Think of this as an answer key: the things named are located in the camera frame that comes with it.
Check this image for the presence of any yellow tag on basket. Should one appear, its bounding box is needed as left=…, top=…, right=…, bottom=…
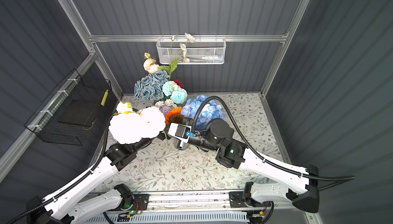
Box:
left=100, top=89, right=108, bottom=106

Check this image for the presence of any marker pen in basket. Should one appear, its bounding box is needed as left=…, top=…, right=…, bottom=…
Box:
left=189, top=55, right=224, bottom=62

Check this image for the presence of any clear ribbed glass vase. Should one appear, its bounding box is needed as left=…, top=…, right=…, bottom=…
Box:
left=174, top=138, right=184, bottom=150

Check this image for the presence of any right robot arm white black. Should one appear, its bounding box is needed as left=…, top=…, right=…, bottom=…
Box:
left=182, top=119, right=320, bottom=213

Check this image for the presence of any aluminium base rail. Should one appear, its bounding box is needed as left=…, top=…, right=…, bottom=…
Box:
left=58, top=188, right=323, bottom=224

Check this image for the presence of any white peony flower stem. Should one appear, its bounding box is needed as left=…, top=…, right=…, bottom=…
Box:
left=143, top=53, right=160, bottom=74

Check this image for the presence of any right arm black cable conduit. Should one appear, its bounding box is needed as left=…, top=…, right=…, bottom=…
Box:
left=190, top=95, right=356, bottom=191

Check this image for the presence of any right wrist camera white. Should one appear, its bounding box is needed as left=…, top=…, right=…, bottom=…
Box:
left=168, top=123, right=191, bottom=150

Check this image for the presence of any dusty blue rose bunch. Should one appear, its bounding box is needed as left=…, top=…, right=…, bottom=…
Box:
left=134, top=70, right=170, bottom=101

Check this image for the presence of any pale blue peony stem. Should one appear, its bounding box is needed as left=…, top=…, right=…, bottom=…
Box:
left=162, top=81, right=188, bottom=104

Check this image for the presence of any peach carnation flower stem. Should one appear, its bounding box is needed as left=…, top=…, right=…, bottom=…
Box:
left=108, top=102, right=166, bottom=144

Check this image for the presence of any black wire wall basket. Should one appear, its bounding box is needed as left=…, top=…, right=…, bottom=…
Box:
left=25, top=71, right=116, bottom=146

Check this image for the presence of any white wire mesh basket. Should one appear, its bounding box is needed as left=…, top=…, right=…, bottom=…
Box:
left=156, top=38, right=227, bottom=65

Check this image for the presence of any white poppy flower stem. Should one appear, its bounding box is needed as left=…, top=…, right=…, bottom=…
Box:
left=160, top=33, right=195, bottom=76

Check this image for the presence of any blue hydrangea flower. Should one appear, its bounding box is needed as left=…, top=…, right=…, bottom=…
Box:
left=181, top=95, right=225, bottom=131

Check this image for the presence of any pink peach flower bunch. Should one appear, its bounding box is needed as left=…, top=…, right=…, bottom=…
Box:
left=155, top=99, right=178, bottom=115

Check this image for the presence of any red gerbera flower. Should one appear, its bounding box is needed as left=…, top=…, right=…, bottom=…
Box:
left=173, top=79, right=184, bottom=89

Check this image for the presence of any floral patterned table mat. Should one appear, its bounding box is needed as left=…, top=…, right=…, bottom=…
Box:
left=93, top=93, right=282, bottom=193

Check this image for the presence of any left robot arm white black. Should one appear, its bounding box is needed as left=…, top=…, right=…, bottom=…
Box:
left=26, top=139, right=152, bottom=224

